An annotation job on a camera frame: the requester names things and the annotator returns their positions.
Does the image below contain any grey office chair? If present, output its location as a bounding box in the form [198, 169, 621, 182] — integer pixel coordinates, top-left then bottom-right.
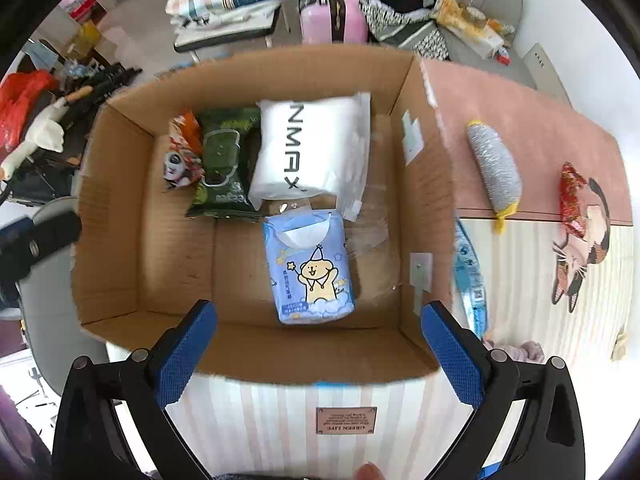
[17, 196, 110, 397]

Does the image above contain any clear plastic wrap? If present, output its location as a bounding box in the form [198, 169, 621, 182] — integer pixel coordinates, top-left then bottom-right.
[345, 195, 403, 293]

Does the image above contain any red patterned packet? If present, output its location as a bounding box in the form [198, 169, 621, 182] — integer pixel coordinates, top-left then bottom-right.
[559, 162, 592, 239]

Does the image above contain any dark green wipes packet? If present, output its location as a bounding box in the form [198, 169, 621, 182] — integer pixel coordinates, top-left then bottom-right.
[186, 107, 263, 222]

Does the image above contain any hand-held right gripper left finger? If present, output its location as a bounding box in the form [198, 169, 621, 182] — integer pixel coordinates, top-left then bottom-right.
[52, 300, 218, 480]

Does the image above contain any black and white patterned bag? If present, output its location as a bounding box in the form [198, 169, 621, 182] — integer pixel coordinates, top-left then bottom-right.
[359, 0, 452, 62]

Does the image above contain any red plastic bag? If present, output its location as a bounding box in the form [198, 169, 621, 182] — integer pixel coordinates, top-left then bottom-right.
[0, 70, 60, 153]

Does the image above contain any pink cloth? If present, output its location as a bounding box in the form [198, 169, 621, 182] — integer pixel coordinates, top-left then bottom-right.
[484, 339, 546, 366]

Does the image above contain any yellow snack packet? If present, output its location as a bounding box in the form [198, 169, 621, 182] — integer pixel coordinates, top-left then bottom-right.
[431, 0, 517, 63]

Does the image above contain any blue cartoon tissue pack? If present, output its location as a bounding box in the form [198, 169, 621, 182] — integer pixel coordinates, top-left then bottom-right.
[262, 210, 356, 326]

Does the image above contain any grey yarn roller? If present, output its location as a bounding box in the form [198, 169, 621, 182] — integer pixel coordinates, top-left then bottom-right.
[466, 120, 524, 234]

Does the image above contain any person's right hand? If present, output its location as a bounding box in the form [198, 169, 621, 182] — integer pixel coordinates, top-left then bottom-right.
[352, 462, 387, 480]

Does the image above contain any pink suitcase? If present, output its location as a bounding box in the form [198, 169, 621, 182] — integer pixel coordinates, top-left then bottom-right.
[299, 0, 369, 47]

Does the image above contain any blue and white sachet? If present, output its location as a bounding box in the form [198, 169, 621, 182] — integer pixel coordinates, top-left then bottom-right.
[453, 219, 489, 342]

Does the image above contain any white plastic packet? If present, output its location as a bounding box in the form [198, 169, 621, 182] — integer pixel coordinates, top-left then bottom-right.
[248, 92, 373, 222]

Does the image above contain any black tripod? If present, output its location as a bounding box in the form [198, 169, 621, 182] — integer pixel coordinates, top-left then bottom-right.
[54, 62, 145, 123]

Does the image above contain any brown cardboard box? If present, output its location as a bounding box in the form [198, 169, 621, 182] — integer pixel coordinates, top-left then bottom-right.
[72, 42, 458, 386]

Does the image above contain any white plush toy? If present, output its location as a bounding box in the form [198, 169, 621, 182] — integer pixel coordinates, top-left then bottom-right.
[0, 96, 69, 182]

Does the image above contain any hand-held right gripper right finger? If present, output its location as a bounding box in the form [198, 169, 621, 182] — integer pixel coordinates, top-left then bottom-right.
[420, 301, 586, 480]

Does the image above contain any orange printed snack packet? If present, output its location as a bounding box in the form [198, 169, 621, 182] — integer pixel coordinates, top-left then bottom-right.
[165, 110, 206, 192]

